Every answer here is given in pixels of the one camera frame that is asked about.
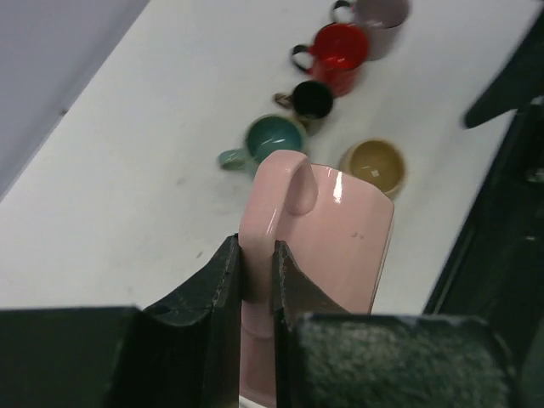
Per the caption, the mauve mug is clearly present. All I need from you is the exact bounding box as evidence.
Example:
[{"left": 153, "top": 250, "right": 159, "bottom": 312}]
[{"left": 329, "top": 0, "right": 411, "bottom": 61}]

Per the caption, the teal green mug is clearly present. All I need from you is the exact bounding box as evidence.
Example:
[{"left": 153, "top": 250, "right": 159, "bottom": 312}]
[{"left": 218, "top": 114, "right": 308, "bottom": 177}]

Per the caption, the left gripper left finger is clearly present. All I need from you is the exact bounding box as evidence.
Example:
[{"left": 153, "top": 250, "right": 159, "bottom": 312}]
[{"left": 1, "top": 235, "right": 241, "bottom": 407}]

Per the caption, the red mug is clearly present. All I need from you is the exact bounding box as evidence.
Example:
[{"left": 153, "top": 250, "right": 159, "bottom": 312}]
[{"left": 290, "top": 23, "right": 370, "bottom": 97}]

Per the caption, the pink mug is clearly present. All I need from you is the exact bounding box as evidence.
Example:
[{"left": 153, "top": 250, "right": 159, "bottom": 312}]
[{"left": 238, "top": 150, "right": 394, "bottom": 407}]

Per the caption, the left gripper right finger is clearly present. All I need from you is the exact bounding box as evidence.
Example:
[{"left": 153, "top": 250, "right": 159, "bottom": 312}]
[{"left": 272, "top": 241, "right": 523, "bottom": 407}]

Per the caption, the brown patterned mug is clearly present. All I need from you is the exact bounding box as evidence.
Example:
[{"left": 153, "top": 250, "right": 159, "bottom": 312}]
[{"left": 273, "top": 80, "right": 335, "bottom": 127}]

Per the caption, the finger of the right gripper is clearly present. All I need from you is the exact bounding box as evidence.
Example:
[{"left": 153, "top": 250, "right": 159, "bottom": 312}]
[{"left": 463, "top": 54, "right": 536, "bottom": 128}]

